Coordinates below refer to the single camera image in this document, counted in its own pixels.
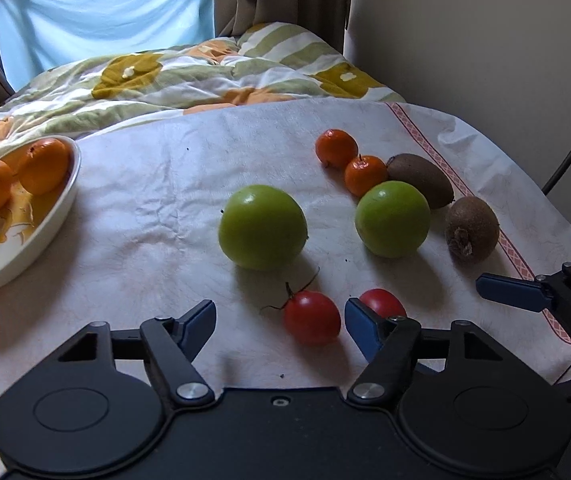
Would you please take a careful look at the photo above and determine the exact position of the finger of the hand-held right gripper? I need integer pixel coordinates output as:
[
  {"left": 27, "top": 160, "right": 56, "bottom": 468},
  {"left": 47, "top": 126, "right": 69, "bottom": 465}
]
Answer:
[{"left": 476, "top": 262, "right": 571, "bottom": 348}]

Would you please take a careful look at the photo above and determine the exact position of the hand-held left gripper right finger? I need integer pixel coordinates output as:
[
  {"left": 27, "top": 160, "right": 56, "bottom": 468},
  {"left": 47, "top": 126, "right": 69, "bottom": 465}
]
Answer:
[{"left": 344, "top": 297, "right": 509, "bottom": 403}]

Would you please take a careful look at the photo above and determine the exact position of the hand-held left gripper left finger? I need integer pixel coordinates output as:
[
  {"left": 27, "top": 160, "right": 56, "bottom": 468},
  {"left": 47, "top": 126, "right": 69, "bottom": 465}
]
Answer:
[{"left": 58, "top": 300, "right": 216, "bottom": 406}]

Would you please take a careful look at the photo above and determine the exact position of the oval brown kiwi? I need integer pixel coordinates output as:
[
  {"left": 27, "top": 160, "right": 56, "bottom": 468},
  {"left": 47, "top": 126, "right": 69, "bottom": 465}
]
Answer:
[{"left": 387, "top": 154, "right": 455, "bottom": 210}]

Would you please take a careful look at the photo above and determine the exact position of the white plate with yellow print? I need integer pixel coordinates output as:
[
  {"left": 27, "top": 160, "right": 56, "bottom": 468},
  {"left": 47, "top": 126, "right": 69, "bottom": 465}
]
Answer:
[{"left": 0, "top": 135, "right": 81, "bottom": 294}]

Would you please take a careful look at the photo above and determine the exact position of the red tomato with stem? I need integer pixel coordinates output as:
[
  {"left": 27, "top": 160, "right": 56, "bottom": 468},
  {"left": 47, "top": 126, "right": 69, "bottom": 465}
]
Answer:
[{"left": 260, "top": 267, "right": 342, "bottom": 346}]

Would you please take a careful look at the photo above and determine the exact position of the round brown kiwi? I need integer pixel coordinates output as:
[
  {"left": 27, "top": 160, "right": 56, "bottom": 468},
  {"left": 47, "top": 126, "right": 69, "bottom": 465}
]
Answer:
[{"left": 445, "top": 196, "right": 500, "bottom": 262}]

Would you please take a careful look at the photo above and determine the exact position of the green apple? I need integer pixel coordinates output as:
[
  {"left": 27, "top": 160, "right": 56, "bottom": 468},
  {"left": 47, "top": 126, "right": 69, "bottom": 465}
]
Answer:
[
  {"left": 218, "top": 185, "right": 309, "bottom": 271},
  {"left": 355, "top": 180, "right": 432, "bottom": 258}
]

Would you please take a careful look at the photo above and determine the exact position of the white tablecloth with red border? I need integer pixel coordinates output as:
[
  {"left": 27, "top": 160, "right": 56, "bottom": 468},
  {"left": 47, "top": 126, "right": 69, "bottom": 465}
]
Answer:
[{"left": 0, "top": 97, "right": 571, "bottom": 480}]

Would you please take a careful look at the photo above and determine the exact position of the floral printed blanket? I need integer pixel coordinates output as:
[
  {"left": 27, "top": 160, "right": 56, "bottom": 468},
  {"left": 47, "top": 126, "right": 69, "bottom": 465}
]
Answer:
[{"left": 0, "top": 21, "right": 406, "bottom": 171}]

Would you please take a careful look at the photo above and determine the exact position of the light blue cloth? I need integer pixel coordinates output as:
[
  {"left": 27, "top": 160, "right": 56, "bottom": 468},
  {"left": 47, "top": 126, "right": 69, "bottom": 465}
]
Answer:
[{"left": 0, "top": 0, "right": 216, "bottom": 91}]

